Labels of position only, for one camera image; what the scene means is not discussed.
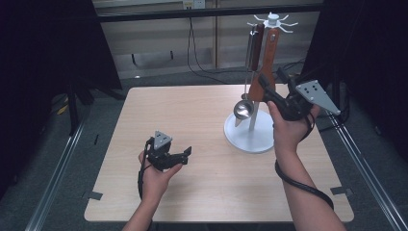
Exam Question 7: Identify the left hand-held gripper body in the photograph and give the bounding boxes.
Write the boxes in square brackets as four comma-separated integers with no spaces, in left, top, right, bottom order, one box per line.
[146,130,176,171]

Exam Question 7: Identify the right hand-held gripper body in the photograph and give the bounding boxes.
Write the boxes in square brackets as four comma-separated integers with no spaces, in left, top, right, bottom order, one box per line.
[272,80,341,122]

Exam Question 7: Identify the wooden rice paddle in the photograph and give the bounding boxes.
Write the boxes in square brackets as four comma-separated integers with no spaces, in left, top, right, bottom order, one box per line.
[247,28,281,103]

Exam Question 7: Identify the wooden-handled steel ladle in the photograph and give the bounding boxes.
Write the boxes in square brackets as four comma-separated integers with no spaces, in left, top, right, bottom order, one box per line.
[233,22,266,120]

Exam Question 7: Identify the white utensil rack stand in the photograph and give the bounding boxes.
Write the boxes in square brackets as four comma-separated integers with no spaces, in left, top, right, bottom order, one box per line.
[223,12,299,154]

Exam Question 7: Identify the person's left hand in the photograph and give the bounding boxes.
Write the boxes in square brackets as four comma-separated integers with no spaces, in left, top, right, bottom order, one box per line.
[138,152,184,205]

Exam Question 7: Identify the person's right hand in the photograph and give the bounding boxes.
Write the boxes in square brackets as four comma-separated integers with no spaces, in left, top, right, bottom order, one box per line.
[268,100,321,155]

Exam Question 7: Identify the grey tape strip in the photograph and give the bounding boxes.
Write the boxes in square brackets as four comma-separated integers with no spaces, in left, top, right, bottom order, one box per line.
[81,191,104,201]
[330,186,354,196]

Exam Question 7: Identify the dark curtain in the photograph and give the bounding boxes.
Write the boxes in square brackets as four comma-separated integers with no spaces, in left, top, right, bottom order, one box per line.
[0,0,123,200]
[301,0,408,162]

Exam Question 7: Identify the black horizontal bar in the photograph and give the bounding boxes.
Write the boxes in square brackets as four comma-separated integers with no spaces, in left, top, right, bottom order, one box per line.
[97,3,323,23]

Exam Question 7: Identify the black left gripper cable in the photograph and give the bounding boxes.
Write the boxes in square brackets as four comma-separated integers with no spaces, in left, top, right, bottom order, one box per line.
[138,138,154,201]

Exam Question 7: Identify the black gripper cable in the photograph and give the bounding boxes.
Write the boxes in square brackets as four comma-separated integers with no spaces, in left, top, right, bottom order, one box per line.
[274,112,335,211]
[138,138,154,201]

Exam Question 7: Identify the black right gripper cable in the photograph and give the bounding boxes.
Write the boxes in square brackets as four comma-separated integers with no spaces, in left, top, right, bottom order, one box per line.
[274,112,335,211]

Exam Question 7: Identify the black cable on wall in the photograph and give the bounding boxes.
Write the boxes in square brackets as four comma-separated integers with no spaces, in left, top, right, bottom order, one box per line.
[187,17,306,85]

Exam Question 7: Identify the metal floor rail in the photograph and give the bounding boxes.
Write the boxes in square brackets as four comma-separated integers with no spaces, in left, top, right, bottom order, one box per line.
[25,115,88,231]
[317,94,408,231]

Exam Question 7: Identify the white wall socket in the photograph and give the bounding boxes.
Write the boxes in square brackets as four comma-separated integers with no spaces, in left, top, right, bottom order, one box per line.
[182,0,206,10]

